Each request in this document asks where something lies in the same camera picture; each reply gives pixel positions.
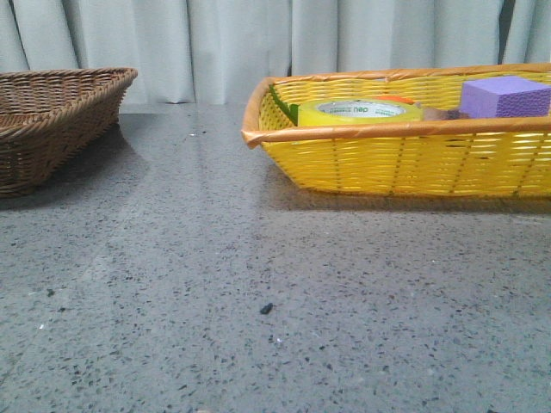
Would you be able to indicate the yellow tape roll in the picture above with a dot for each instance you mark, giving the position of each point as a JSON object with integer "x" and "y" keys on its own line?
{"x": 356, "y": 112}

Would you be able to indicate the small black debris piece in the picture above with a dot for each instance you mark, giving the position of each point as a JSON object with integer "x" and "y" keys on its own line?
{"x": 266, "y": 309}

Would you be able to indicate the orange toy carrot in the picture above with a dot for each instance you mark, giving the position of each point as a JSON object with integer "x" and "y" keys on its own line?
{"x": 291, "y": 109}

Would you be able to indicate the white curtain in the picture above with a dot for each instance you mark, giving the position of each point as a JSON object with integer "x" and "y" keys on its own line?
{"x": 217, "y": 51}

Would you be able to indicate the brown object in basket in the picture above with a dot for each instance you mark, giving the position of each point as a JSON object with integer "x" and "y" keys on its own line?
{"x": 437, "y": 114}

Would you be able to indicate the yellow woven basket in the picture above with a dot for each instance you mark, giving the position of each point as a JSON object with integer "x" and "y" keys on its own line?
{"x": 505, "y": 157}

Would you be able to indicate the brown wicker basket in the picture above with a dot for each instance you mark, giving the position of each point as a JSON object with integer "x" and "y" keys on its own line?
{"x": 47, "y": 117}

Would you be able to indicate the purple foam block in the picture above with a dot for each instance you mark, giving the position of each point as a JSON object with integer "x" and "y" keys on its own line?
{"x": 503, "y": 97}

